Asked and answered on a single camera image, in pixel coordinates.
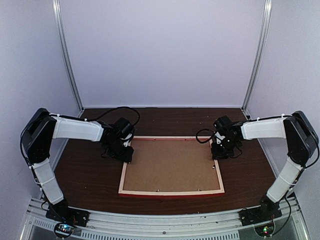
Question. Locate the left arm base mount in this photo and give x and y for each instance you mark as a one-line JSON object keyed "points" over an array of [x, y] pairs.
{"points": [[61, 212]]}

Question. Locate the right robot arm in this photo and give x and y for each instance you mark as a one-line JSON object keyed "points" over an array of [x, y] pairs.
{"points": [[301, 139]]}

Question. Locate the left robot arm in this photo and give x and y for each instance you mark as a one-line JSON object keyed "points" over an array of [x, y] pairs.
{"points": [[43, 127]]}

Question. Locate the circuit board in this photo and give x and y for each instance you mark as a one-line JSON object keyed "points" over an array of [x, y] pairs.
{"points": [[63, 230], [264, 230]]}

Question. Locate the right circuit board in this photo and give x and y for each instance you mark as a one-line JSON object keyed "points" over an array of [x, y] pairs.
{"points": [[264, 230]]}

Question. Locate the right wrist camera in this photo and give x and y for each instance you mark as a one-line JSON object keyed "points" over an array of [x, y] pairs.
{"points": [[222, 122]]}

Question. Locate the left aluminium corner post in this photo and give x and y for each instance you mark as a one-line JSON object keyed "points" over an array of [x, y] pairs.
{"points": [[65, 53]]}

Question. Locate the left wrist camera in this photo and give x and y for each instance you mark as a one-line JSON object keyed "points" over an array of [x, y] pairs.
{"points": [[123, 127]]}

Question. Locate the right aluminium corner post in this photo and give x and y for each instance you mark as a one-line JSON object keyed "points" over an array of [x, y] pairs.
{"points": [[263, 35]]}

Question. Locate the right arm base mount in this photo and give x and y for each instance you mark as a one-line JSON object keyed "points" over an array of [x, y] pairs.
{"points": [[260, 212]]}

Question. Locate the left circuit board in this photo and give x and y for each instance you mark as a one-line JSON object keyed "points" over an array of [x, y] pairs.
{"points": [[63, 230]]}

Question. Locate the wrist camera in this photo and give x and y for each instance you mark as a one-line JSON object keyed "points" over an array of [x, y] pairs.
{"points": [[123, 127], [222, 122]]}

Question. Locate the aluminium corner post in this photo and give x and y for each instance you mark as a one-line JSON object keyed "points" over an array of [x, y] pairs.
{"points": [[65, 53], [263, 35]]}

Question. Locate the aluminium front rail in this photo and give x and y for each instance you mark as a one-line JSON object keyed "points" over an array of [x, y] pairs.
{"points": [[224, 225]]}

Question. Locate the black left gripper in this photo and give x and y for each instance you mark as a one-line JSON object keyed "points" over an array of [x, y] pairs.
{"points": [[127, 157]]}

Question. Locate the red wooden picture frame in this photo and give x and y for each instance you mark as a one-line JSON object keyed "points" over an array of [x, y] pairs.
{"points": [[172, 193]]}

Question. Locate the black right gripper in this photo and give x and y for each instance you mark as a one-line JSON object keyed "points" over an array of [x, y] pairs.
{"points": [[216, 155]]}

